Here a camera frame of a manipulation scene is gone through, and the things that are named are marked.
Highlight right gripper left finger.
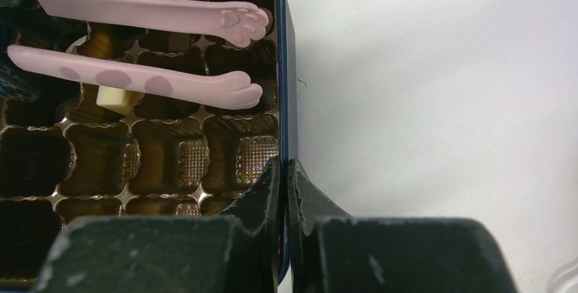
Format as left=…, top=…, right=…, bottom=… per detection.
left=33, top=157, right=281, bottom=292

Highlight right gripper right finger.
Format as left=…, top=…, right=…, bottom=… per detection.
left=287, top=159, right=517, bottom=292

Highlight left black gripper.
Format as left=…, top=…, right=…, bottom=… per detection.
left=1, top=0, right=59, bottom=102

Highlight white square chocolate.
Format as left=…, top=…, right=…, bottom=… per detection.
left=96, top=86, right=140, bottom=116

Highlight blue chocolate box with insert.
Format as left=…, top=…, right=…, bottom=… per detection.
left=1, top=0, right=297, bottom=292

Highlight pink cat paw tongs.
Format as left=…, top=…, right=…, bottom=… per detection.
left=7, top=0, right=271, bottom=110

